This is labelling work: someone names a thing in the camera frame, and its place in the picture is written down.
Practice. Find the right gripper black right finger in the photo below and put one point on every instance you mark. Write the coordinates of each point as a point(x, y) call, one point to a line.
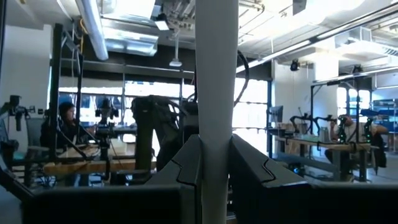
point(311, 205)

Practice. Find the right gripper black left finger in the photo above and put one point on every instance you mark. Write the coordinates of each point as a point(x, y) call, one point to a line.
point(109, 205)

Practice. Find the grey-blue serving spoon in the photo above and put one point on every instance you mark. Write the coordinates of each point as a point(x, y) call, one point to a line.
point(216, 77)

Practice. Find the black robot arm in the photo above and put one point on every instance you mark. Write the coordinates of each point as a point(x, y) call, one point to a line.
point(15, 109)
point(368, 130)
point(342, 133)

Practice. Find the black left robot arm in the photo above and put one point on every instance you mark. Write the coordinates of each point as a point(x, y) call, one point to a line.
point(146, 133)

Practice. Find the wooden workstation table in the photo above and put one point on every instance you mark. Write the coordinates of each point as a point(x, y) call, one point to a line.
point(326, 144)
point(87, 166)

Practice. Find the person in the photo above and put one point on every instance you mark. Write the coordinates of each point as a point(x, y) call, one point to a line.
point(351, 129)
point(66, 118)

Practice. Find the small dark monitor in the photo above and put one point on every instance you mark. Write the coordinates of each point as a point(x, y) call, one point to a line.
point(276, 113)

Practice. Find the white pendant lamp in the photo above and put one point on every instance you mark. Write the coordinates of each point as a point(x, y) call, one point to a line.
point(175, 63)

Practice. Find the black camera stand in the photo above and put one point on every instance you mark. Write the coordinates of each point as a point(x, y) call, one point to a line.
point(105, 130)

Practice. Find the black workstation frame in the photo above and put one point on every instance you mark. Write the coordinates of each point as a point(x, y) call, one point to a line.
point(311, 109)

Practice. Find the tall black frame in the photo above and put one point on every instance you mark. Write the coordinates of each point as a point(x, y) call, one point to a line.
point(56, 93)

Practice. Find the rectangular silver air duct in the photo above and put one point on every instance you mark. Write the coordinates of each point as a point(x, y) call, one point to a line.
point(130, 40)

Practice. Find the round silver air duct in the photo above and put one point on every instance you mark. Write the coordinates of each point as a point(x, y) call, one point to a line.
point(93, 31)

